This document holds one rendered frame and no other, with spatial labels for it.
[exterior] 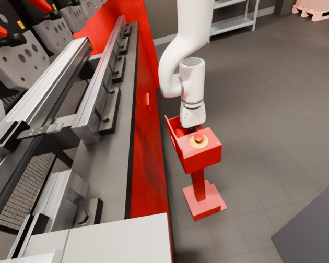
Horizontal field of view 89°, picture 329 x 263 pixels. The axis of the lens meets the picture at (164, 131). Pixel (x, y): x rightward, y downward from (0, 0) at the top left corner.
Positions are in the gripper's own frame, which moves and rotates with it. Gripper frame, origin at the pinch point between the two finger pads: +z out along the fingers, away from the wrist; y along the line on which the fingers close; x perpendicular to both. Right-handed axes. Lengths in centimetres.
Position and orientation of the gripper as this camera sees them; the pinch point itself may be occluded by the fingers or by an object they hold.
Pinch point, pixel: (192, 130)
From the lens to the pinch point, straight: 77.3
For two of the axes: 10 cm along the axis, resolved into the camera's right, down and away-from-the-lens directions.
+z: 1.2, 7.0, 7.1
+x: -2.8, -6.6, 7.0
